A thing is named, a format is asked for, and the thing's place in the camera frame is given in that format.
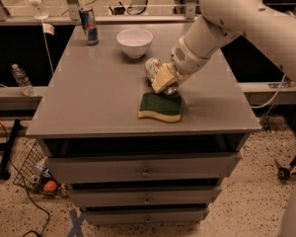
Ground white round lamp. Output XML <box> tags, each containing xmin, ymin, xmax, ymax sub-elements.
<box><xmin>28</xmin><ymin>0</ymin><xmax>49</xmax><ymax>21</ymax></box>

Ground black floor cable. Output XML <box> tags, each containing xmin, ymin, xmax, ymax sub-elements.
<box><xmin>0</xmin><ymin>114</ymin><xmax>51</xmax><ymax>237</ymax></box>

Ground green white 7up can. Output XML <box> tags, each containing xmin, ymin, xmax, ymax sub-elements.
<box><xmin>144</xmin><ymin>56</ymin><xmax>180</xmax><ymax>96</ymax></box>

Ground green yellow sponge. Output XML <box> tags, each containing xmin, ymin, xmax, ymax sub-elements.
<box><xmin>138</xmin><ymin>92</ymin><xmax>182</xmax><ymax>122</ymax></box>

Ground grey drawer cabinet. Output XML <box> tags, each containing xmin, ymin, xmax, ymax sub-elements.
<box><xmin>27</xmin><ymin>25</ymin><xmax>260</xmax><ymax>225</ymax></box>

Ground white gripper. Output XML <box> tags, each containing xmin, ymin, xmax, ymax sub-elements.
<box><xmin>152</xmin><ymin>38</ymin><xmax>208</xmax><ymax>94</ymax></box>

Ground white bowl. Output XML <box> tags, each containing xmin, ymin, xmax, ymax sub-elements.
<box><xmin>116</xmin><ymin>29</ymin><xmax>153</xmax><ymax>58</ymax></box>

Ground blue silver energy drink can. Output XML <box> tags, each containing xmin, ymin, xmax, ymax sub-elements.
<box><xmin>79</xmin><ymin>7</ymin><xmax>99</xmax><ymax>45</ymax></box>

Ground black wheeled stand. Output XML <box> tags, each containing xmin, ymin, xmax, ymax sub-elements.
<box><xmin>274</xmin><ymin>155</ymin><xmax>296</xmax><ymax>181</ymax></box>

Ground clear plastic water bottle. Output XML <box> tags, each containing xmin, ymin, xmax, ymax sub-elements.
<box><xmin>12</xmin><ymin>64</ymin><xmax>35</xmax><ymax>96</ymax></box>

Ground wire basket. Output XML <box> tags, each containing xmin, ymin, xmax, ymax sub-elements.
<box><xmin>13</xmin><ymin>142</ymin><xmax>67</xmax><ymax>197</ymax></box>

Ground orange fruit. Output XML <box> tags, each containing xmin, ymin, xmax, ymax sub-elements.
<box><xmin>43</xmin><ymin>181</ymin><xmax>58</xmax><ymax>193</ymax></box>

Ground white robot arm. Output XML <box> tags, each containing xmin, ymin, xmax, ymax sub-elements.
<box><xmin>170</xmin><ymin>0</ymin><xmax>296</xmax><ymax>237</ymax></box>

